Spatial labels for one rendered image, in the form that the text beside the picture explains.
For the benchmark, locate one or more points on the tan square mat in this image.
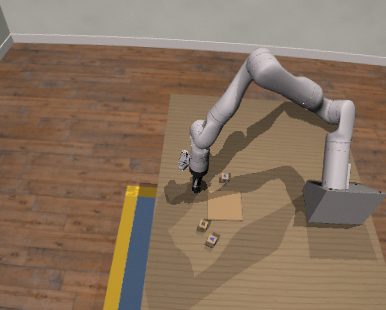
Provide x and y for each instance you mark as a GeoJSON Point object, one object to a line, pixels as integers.
{"type": "Point", "coordinates": [224, 205]}

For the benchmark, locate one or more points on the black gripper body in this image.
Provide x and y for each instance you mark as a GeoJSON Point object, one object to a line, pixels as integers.
{"type": "Point", "coordinates": [197, 175]}

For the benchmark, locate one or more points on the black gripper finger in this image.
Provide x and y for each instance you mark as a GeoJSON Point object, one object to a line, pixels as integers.
{"type": "Point", "coordinates": [196, 184]}

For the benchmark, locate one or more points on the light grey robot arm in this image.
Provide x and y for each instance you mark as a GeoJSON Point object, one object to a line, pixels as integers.
{"type": "Point", "coordinates": [268, 73]}

